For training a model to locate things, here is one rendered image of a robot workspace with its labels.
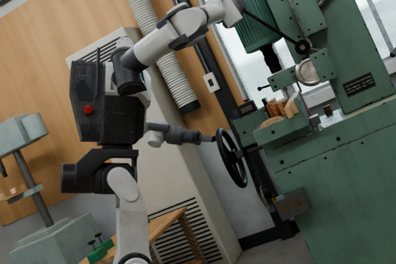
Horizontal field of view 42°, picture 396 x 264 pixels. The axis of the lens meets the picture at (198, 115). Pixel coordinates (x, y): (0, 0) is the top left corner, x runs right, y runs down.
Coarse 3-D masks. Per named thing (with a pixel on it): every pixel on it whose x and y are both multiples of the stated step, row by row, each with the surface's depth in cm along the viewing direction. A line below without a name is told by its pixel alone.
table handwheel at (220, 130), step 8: (216, 136) 226; (224, 136) 240; (224, 144) 227; (232, 144) 244; (256, 144) 230; (224, 152) 221; (232, 152) 232; (240, 152) 231; (248, 152) 230; (224, 160) 220; (232, 160) 231; (240, 160) 245; (232, 168) 220; (240, 168) 243; (232, 176) 221; (240, 184) 225
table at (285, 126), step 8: (304, 112) 203; (280, 120) 199; (288, 120) 198; (296, 120) 197; (304, 120) 197; (256, 128) 210; (264, 128) 200; (272, 128) 200; (280, 128) 199; (288, 128) 198; (296, 128) 198; (256, 136) 201; (264, 136) 201; (272, 136) 200; (280, 136) 199; (248, 144) 224
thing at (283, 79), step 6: (294, 66) 221; (282, 72) 222; (288, 72) 221; (270, 78) 223; (276, 78) 223; (282, 78) 222; (288, 78) 222; (270, 84) 223; (276, 84) 223; (282, 84) 222; (288, 84) 222; (276, 90) 223
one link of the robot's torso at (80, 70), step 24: (72, 72) 191; (96, 72) 189; (144, 72) 196; (72, 96) 190; (96, 96) 188; (144, 96) 194; (96, 120) 191; (120, 120) 192; (144, 120) 199; (120, 144) 198
